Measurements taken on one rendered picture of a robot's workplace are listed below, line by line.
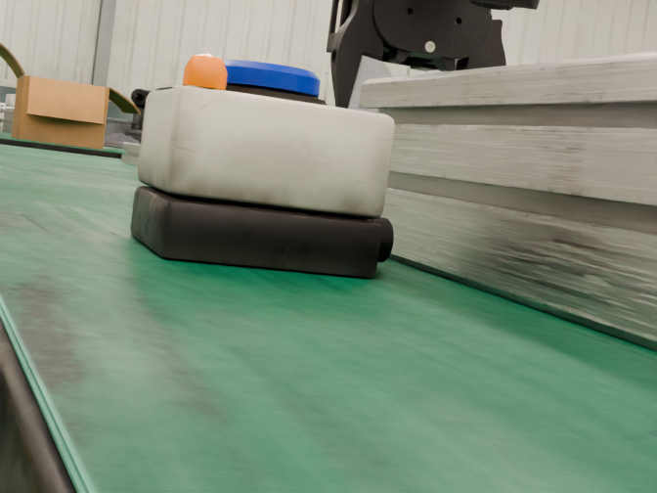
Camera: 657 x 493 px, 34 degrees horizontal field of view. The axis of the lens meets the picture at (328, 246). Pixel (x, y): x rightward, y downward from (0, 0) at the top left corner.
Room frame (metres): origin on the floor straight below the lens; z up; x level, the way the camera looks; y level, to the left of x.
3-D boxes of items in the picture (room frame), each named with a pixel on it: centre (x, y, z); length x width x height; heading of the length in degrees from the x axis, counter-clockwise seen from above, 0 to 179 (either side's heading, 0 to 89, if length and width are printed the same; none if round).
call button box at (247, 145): (0.41, 0.02, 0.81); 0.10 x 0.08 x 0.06; 109
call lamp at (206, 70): (0.37, 0.05, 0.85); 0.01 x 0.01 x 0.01
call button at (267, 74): (0.41, 0.03, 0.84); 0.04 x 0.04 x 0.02
